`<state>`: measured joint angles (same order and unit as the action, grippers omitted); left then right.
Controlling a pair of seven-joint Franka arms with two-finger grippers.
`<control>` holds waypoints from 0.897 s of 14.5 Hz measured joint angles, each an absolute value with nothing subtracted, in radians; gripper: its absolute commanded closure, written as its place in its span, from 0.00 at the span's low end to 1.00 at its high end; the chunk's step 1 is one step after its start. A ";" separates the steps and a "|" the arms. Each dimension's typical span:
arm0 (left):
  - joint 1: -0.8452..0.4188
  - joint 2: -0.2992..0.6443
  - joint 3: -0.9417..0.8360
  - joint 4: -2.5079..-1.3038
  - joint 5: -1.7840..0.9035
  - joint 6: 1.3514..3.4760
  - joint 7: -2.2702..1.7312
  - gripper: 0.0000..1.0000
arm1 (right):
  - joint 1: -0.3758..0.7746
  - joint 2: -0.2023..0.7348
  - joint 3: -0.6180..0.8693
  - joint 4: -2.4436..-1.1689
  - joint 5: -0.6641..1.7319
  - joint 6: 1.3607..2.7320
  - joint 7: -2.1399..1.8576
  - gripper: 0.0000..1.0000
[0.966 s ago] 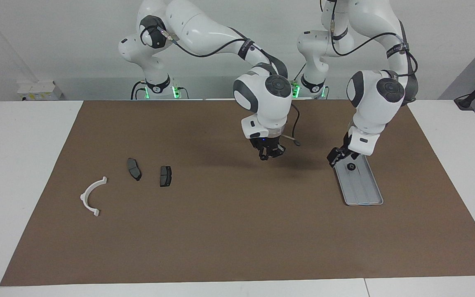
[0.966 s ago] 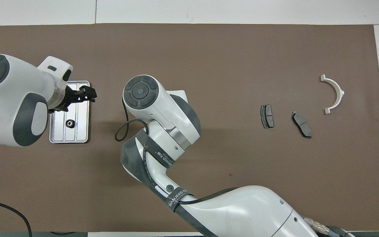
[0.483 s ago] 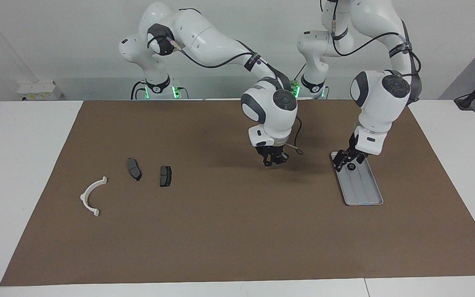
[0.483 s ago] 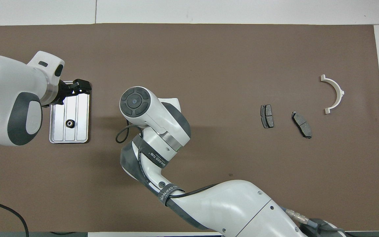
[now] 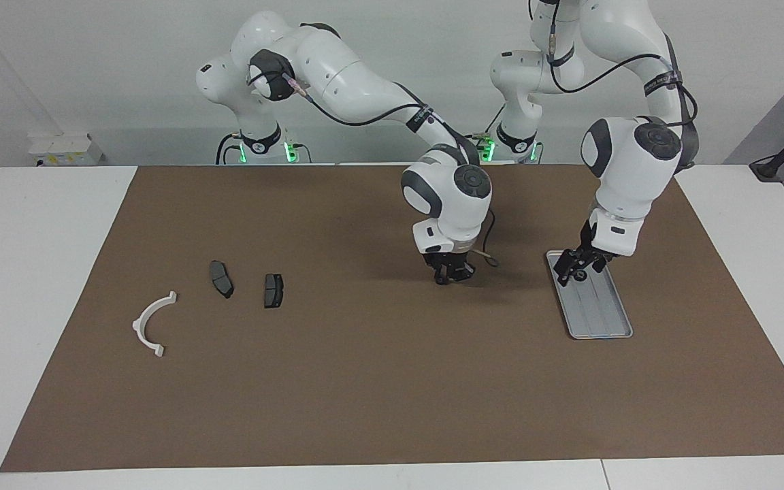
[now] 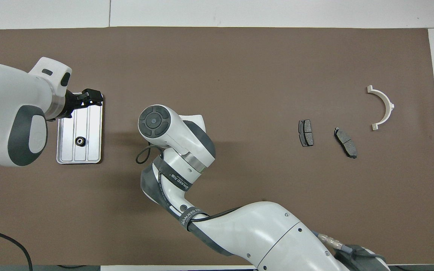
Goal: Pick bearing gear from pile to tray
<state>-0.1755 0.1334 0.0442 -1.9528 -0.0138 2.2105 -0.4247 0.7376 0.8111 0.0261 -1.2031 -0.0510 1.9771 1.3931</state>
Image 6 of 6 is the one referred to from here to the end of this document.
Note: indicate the silver metal tray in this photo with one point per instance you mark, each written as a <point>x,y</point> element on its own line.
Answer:
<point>92,146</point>

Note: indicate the large black bearing gear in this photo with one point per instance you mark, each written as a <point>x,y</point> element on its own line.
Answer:
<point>76,141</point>

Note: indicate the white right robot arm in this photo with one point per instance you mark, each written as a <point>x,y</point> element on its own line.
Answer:
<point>262,226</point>

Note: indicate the dark grey rectangular brake pad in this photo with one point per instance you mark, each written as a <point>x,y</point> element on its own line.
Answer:
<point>306,132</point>

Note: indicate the white curved plastic bracket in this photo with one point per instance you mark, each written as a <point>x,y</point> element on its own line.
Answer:
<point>390,107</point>

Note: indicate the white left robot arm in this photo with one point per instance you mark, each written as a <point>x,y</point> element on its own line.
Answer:
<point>9,98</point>

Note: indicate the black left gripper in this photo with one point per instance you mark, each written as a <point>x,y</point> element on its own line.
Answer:
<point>72,105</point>

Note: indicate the brown table mat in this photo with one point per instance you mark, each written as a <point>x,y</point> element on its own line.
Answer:
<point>239,75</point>

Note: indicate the dark grey curved brake pad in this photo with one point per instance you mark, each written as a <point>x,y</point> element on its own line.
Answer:
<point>346,143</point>

